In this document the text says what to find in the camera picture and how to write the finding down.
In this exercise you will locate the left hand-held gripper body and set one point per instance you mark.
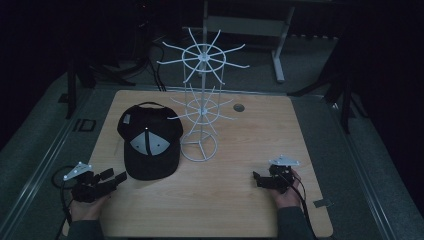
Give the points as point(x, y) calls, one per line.
point(87, 191)

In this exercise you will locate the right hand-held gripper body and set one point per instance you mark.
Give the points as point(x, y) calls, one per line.
point(280, 176)

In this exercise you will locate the person's left hand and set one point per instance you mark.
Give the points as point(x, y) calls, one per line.
point(87, 209)

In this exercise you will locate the person's right hand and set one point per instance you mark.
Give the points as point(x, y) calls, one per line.
point(289, 197)

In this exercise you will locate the black and grey baseball cap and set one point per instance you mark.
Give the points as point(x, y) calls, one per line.
point(150, 150)

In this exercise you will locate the grey tape strip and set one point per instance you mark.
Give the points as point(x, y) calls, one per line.
point(322, 203)

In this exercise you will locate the black metal stand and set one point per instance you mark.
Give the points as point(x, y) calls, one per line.
point(340, 90)

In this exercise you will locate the black floor socket frame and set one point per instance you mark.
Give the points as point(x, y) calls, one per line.
point(87, 125)

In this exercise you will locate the white metal desk frame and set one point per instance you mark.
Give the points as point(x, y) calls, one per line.
point(246, 26)

